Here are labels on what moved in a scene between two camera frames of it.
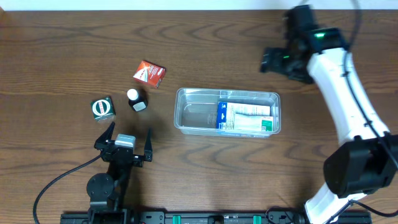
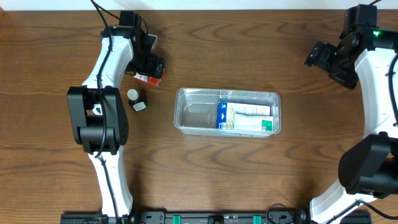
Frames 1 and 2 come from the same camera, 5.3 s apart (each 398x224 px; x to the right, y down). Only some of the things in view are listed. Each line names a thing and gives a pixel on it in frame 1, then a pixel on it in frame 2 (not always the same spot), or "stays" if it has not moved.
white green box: [250, 122] stays
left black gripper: [103, 142] to [155, 65]
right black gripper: [273, 61] to [321, 55]
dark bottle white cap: [138, 99] stays
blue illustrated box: [226, 111] stays
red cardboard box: [150, 73] stays
